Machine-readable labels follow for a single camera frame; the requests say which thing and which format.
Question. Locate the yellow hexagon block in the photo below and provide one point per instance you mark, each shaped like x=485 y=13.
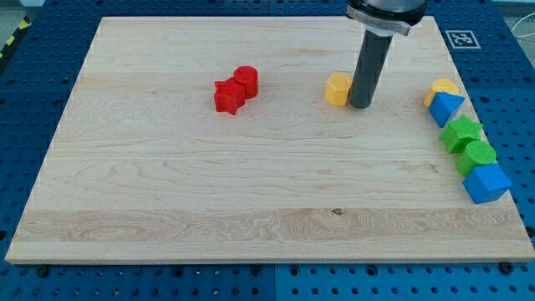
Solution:
x=337 y=89

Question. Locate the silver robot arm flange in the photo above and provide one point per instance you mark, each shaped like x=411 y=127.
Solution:
x=387 y=17

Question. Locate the light wooden board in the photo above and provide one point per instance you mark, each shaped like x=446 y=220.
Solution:
x=143 y=170

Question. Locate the red star block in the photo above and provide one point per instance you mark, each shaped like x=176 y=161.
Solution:
x=229 y=96

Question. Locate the red cylinder block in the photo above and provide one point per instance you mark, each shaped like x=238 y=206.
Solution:
x=247 y=77

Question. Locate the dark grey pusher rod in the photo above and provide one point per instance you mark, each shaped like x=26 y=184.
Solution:
x=372 y=55

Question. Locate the blue triangle block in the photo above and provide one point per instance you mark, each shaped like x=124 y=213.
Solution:
x=444 y=106

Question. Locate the yellow cylinder block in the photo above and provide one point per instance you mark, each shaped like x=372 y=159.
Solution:
x=440 y=85

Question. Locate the green star block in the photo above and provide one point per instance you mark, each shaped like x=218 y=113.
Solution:
x=458 y=133

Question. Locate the green cylinder block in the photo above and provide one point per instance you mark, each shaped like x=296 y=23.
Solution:
x=476 y=153

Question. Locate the blue cube block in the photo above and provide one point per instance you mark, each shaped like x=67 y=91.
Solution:
x=486 y=183

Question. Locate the white fiducial marker tag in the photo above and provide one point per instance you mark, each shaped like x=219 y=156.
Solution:
x=462 y=39

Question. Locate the yellow black hazard tape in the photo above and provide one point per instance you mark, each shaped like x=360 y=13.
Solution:
x=15 y=38

